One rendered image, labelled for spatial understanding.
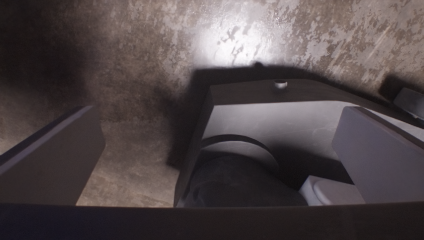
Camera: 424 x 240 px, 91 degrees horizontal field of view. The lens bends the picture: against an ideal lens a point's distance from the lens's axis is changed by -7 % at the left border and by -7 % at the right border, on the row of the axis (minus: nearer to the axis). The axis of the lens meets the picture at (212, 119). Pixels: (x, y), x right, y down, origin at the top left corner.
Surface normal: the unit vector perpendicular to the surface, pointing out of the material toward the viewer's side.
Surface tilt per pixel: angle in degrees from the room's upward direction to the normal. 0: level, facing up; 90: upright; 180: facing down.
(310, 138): 0
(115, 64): 0
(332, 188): 90
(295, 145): 0
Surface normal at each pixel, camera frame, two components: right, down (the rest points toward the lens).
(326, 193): 0.32, -0.85
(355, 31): 0.07, 0.46
